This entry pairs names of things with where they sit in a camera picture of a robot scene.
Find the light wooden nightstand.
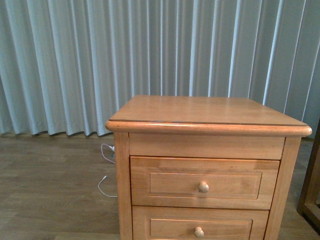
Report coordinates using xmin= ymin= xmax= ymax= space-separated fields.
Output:
xmin=105 ymin=95 xmax=312 ymax=240

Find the white cable on floor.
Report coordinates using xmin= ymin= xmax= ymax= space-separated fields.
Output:
xmin=97 ymin=143 xmax=118 ymax=198

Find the drawer round knob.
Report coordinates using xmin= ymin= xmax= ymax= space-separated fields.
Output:
xmin=198 ymin=181 xmax=210 ymax=193
xmin=194 ymin=227 xmax=205 ymax=238

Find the wooden drawer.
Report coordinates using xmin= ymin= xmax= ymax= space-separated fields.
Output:
xmin=130 ymin=156 xmax=280 ymax=210
xmin=132 ymin=206 xmax=269 ymax=240

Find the pale grey-blue curtain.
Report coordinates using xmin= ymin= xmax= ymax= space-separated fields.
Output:
xmin=0 ymin=0 xmax=320 ymax=136

